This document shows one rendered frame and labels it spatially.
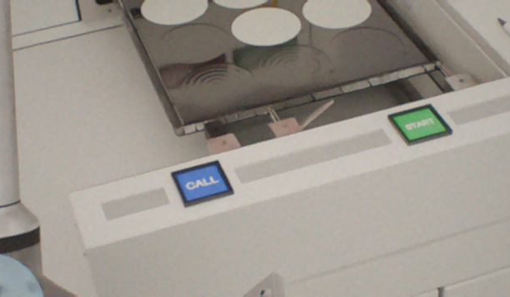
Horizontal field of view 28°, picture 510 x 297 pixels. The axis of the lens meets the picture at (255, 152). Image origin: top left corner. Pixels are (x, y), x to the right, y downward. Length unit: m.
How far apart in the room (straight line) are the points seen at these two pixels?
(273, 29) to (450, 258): 0.42
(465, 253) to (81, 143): 0.54
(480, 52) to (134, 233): 0.53
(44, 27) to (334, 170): 0.66
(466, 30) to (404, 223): 0.30
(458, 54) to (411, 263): 0.31
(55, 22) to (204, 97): 0.38
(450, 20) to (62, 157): 0.56
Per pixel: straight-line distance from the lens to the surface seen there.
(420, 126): 1.16
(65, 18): 1.62
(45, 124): 1.46
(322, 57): 1.39
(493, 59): 1.31
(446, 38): 1.41
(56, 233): 1.28
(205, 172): 1.11
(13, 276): 0.73
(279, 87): 1.33
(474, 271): 1.31
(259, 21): 1.47
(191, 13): 1.50
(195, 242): 1.08
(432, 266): 1.27
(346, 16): 1.48
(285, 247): 1.14
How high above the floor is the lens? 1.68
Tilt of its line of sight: 40 degrees down
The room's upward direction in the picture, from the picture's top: 4 degrees counter-clockwise
